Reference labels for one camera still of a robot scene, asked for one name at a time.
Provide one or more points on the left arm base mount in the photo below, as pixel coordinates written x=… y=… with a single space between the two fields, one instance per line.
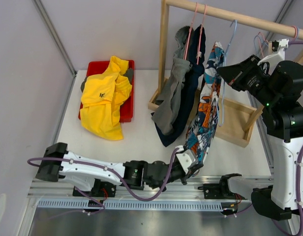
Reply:
x=102 y=189

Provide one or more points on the grey shorts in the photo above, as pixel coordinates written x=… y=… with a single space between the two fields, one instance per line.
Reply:
x=169 y=100

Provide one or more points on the yellow shorts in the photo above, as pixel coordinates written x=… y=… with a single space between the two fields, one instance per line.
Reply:
x=102 y=98

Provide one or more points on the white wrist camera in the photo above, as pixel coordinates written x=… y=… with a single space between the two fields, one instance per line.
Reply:
x=186 y=158
x=277 y=54

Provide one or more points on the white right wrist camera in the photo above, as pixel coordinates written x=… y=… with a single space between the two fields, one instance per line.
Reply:
x=277 y=54

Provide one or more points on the slotted cable duct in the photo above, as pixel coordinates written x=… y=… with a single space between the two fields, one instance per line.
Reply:
x=137 y=205

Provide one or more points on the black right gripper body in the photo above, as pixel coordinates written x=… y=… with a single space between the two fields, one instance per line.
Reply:
x=252 y=77

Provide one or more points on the navy blue shorts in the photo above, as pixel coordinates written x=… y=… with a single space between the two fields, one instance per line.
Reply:
x=196 y=57

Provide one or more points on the red plastic bin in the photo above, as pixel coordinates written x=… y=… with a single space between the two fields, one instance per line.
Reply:
x=127 y=108

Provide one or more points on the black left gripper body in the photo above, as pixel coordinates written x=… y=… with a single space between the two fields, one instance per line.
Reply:
x=174 y=175

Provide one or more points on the olive green shorts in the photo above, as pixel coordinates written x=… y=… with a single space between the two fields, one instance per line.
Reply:
x=129 y=74

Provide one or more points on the patterned blue orange shorts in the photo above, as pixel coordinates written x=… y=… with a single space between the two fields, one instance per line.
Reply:
x=202 y=129

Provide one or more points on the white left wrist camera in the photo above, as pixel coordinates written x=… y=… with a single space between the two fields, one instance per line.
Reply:
x=186 y=158

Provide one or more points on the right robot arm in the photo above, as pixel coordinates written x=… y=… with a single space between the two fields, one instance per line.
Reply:
x=278 y=91

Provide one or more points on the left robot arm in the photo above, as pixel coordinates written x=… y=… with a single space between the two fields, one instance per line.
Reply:
x=60 y=163

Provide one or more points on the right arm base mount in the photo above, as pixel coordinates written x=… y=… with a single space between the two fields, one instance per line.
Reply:
x=216 y=191

